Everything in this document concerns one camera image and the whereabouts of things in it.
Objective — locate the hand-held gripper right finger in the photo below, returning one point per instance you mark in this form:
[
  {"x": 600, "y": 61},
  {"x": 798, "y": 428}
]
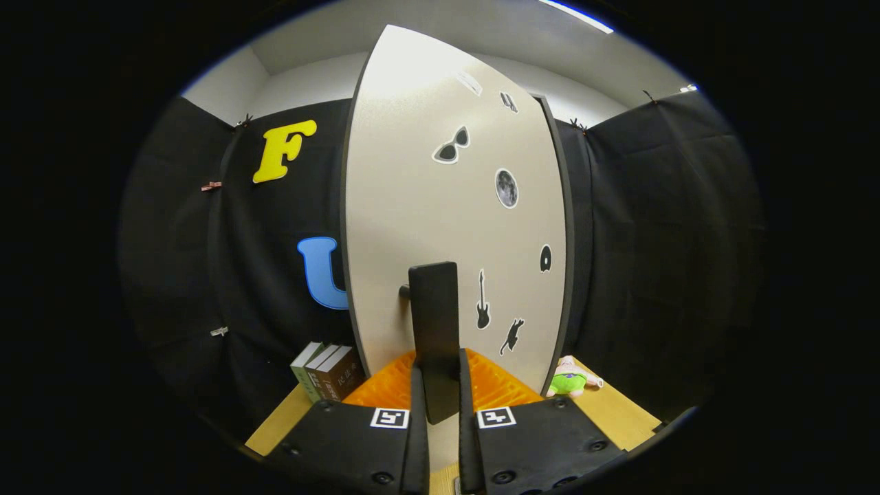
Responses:
[{"x": 469, "y": 454}]

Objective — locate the green book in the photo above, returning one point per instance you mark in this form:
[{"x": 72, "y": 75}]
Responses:
[{"x": 302, "y": 378}]

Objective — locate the brown book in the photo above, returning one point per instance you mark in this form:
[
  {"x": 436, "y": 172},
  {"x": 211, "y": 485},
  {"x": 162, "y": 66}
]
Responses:
[
  {"x": 318, "y": 383},
  {"x": 344, "y": 378}
]

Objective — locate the black cloth clip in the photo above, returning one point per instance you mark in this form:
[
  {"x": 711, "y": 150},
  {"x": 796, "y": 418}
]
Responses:
[
  {"x": 648, "y": 97},
  {"x": 243, "y": 123},
  {"x": 577, "y": 126}
]

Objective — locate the beige cabinet door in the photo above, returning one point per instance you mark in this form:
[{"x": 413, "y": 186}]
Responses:
[{"x": 412, "y": 172}]

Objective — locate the black backdrop cloth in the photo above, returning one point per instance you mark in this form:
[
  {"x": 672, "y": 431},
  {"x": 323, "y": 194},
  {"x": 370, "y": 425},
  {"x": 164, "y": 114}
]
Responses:
[{"x": 261, "y": 275}]

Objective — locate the long ceiling light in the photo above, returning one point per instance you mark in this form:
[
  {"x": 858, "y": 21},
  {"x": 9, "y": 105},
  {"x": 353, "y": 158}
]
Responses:
[{"x": 584, "y": 17}]

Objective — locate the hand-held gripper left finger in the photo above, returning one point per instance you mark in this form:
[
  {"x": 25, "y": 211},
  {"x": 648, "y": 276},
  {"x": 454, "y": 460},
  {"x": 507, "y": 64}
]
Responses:
[{"x": 418, "y": 454}]

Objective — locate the copper clip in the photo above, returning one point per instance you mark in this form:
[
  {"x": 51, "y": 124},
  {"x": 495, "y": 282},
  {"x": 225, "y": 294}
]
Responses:
[{"x": 211, "y": 186}]

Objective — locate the green and white plush toy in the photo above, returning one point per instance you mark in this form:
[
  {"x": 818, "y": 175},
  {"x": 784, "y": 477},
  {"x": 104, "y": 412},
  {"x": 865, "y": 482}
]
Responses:
[{"x": 567, "y": 383}]

